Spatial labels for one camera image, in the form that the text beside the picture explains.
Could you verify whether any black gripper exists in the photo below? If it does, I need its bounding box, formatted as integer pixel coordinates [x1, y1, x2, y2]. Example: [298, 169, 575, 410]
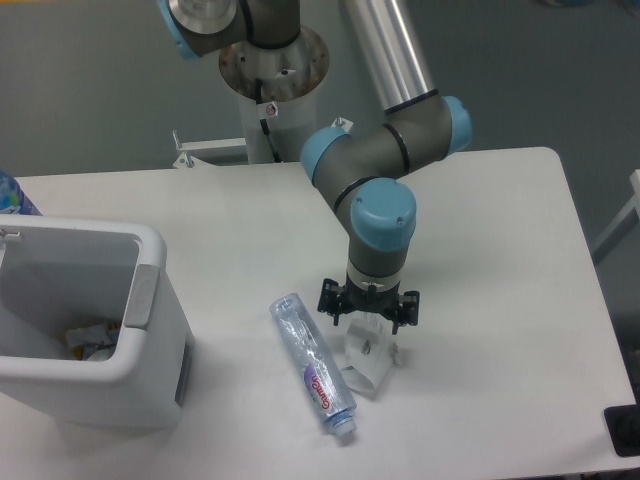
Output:
[317, 278, 420, 335]

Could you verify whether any white plastic wrapper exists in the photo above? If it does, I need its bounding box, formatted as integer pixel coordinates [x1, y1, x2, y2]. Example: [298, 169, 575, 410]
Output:
[341, 312, 402, 399]

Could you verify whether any clear crushed plastic bottle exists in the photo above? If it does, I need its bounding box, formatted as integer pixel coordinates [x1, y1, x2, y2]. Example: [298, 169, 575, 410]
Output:
[269, 293, 357, 440]

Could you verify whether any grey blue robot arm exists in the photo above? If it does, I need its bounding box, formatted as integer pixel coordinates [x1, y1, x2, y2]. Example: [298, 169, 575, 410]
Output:
[158, 1, 472, 328]

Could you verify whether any trash inside can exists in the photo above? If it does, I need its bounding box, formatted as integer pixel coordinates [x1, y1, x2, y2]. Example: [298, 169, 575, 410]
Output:
[64, 321, 122, 361]

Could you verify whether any white plastic trash can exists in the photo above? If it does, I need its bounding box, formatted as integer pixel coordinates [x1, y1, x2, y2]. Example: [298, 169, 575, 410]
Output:
[1, 215, 195, 428]

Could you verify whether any black table clamp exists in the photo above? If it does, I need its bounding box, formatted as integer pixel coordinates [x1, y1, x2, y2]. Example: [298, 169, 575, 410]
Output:
[604, 404, 639, 458]

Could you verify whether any blue patterned bottle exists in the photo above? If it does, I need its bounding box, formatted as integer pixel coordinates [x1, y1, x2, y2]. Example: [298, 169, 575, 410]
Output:
[0, 171, 42, 216]

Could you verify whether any white right base bracket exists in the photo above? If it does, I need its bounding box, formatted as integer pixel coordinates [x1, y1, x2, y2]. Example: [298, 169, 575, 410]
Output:
[312, 117, 354, 160]

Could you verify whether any white base bracket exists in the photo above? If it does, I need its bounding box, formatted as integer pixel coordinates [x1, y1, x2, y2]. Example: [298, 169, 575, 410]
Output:
[312, 117, 354, 160]
[172, 130, 248, 169]

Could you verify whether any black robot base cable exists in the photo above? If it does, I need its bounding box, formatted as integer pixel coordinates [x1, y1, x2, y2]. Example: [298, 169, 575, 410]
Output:
[254, 77, 282, 164]

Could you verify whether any white left base bracket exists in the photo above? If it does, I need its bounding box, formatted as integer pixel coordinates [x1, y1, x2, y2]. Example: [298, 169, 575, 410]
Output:
[172, 130, 248, 169]

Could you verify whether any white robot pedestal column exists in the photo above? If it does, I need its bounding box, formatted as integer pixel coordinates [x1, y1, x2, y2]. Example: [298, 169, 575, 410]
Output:
[219, 26, 330, 164]

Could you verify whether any white frame at right edge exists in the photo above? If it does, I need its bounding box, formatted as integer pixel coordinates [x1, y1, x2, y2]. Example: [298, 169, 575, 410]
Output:
[591, 169, 639, 265]

